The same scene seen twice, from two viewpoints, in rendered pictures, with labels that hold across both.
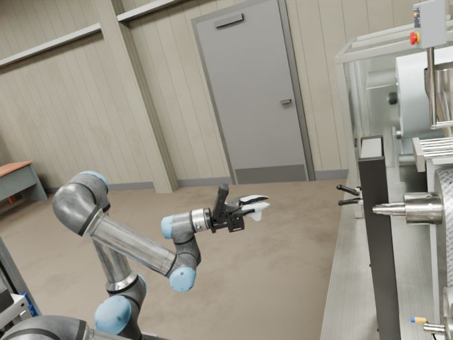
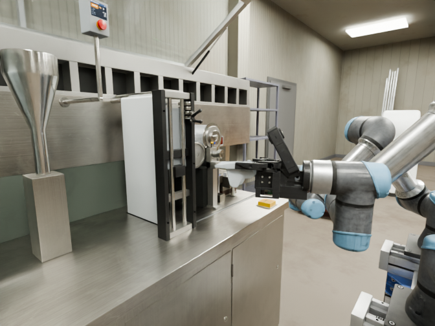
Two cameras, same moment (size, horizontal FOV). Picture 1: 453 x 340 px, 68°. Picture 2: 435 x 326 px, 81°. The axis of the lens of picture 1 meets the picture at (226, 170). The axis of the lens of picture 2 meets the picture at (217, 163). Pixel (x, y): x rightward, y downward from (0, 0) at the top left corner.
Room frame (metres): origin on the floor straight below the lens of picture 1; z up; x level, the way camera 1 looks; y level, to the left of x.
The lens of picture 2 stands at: (1.62, 0.01, 1.34)
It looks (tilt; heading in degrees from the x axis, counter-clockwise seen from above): 10 degrees down; 191
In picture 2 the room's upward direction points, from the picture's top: straight up
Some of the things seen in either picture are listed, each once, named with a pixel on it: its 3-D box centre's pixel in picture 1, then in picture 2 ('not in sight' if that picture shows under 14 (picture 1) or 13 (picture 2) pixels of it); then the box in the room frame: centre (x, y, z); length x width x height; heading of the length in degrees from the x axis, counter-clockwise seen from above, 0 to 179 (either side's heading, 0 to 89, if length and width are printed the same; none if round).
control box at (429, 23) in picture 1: (425, 24); (96, 18); (0.82, -0.54, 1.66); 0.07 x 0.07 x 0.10; 70
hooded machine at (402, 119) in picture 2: not in sight; (396, 152); (-3.54, 2.31, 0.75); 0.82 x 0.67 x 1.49; 151
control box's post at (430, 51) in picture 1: (431, 87); (98, 67); (0.82, -0.55, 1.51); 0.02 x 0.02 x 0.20
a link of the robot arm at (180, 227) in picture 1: (179, 226); (356, 180); (1.03, 0.20, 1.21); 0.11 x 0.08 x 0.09; 86
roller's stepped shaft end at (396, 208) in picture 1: (388, 209); not in sight; (0.61, -0.30, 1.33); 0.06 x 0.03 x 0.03; 63
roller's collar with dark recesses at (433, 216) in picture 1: (422, 208); not in sight; (0.58, -0.36, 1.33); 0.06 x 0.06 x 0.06; 63
